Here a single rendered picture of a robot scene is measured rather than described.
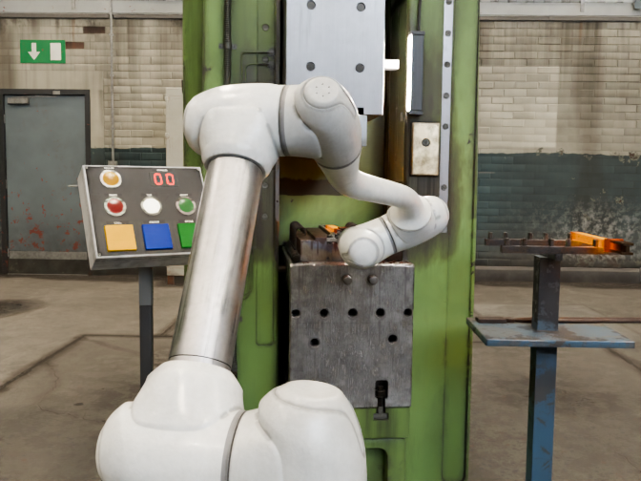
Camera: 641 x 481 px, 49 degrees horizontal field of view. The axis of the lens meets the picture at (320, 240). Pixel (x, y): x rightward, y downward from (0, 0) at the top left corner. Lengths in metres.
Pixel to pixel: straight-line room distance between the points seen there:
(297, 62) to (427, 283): 0.84
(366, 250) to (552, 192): 6.80
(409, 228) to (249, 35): 0.91
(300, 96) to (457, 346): 1.41
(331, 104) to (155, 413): 0.58
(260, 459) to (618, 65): 8.00
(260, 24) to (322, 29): 0.24
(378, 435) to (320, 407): 1.29
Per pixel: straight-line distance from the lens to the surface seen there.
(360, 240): 1.71
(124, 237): 1.94
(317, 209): 2.64
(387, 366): 2.20
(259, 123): 1.27
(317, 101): 1.23
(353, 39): 2.21
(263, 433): 1.01
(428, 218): 1.75
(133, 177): 2.04
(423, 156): 2.33
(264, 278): 2.31
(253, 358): 2.36
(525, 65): 8.43
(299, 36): 2.19
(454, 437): 2.56
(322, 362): 2.17
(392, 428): 2.27
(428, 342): 2.43
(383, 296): 2.15
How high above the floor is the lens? 1.17
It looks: 5 degrees down
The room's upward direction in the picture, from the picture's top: 1 degrees clockwise
